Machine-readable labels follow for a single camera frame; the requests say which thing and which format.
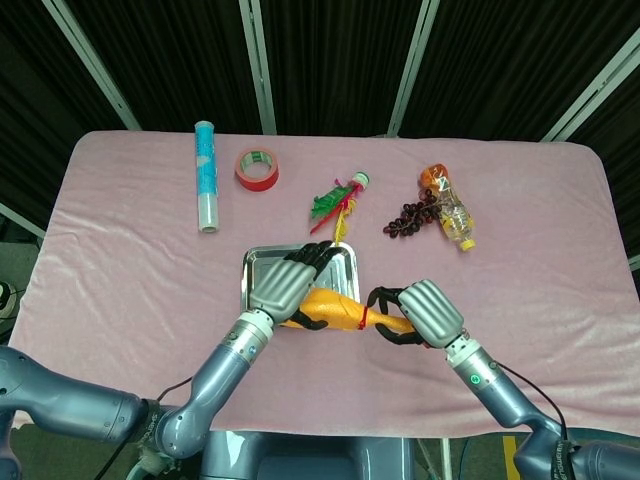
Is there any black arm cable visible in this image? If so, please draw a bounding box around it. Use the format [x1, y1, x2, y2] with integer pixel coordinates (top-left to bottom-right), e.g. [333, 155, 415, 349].
[499, 362, 570, 437]
[102, 375, 195, 480]

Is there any black pleated screen panel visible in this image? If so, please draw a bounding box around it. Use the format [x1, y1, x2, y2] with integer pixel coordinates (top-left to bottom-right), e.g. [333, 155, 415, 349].
[564, 59, 640, 261]
[404, 0, 631, 141]
[64, 0, 264, 134]
[0, 0, 126, 216]
[259, 0, 426, 136]

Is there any dark purple grape bunch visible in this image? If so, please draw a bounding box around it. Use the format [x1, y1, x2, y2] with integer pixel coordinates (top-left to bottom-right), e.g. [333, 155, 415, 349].
[383, 188, 439, 239]

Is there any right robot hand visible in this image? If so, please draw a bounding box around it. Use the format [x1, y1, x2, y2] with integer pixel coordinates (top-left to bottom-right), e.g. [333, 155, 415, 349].
[367, 279, 466, 350]

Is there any pink plush tablecloth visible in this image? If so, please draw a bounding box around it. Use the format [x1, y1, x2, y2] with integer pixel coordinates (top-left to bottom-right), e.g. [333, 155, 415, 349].
[8, 130, 640, 436]

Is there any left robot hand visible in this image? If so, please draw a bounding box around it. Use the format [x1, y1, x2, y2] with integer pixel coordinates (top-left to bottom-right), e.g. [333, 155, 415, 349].
[248, 241, 335, 332]

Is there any blue cling film roll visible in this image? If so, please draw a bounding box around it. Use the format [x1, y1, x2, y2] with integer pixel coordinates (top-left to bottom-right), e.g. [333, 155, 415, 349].
[194, 120, 222, 234]

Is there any rectangular stainless steel tray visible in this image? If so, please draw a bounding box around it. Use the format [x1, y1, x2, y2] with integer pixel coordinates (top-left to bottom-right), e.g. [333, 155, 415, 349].
[239, 243, 362, 314]

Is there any red adhesive tape roll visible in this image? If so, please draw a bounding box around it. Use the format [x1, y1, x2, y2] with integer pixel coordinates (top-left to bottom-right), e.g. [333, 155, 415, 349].
[234, 147, 281, 192]

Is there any colourful feather shuttlecock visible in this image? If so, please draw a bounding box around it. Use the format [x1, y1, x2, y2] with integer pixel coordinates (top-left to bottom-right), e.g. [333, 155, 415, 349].
[308, 171, 372, 247]

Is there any white round floor device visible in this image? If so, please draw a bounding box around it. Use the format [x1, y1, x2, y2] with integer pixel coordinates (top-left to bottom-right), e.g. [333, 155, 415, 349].
[0, 281, 24, 316]

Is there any grey robot torso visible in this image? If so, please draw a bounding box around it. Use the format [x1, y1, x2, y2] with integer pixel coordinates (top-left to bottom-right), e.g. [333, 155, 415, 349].
[199, 429, 416, 480]

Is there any white screen frame post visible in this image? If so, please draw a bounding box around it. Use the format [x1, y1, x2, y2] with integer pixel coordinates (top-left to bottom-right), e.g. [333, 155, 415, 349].
[238, 0, 278, 135]
[41, 0, 143, 132]
[542, 37, 640, 143]
[0, 202, 46, 240]
[387, 0, 441, 136]

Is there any yellow rubber chicken toy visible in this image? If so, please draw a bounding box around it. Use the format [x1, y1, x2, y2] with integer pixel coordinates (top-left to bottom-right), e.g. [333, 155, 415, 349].
[277, 287, 416, 334]

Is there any clear bottle with yellow cap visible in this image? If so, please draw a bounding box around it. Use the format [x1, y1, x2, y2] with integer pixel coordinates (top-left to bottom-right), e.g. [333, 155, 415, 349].
[419, 162, 477, 252]

